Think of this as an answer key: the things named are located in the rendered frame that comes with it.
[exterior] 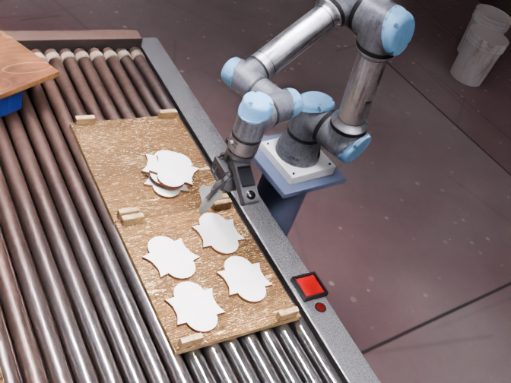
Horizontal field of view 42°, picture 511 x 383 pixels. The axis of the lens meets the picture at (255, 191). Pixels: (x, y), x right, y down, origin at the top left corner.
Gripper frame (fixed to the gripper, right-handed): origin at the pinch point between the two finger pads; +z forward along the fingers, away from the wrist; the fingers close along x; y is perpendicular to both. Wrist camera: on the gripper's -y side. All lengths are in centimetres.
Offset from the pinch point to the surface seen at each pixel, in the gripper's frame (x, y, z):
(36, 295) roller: 50, -6, 11
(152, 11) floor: -103, 270, 103
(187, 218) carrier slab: 5.8, 7.4, 9.0
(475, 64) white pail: -313, 168, 84
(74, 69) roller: 15, 80, 11
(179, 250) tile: 13.2, -3.6, 8.0
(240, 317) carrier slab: 6.1, -26.5, 9.0
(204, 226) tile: 3.1, 2.6, 8.0
